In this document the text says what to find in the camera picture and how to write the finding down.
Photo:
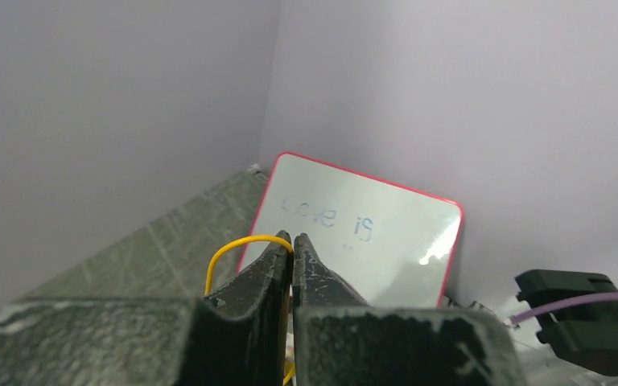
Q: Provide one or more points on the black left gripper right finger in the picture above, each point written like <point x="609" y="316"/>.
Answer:
<point x="340" y="339"/>

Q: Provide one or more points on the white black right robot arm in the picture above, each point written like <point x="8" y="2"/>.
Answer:
<point x="576" y="314"/>

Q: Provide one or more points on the pink framed whiteboard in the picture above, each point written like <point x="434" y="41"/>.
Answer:
<point x="393" y="244"/>

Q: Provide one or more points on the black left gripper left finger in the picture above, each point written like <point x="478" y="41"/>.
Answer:
<point x="233" y="335"/>

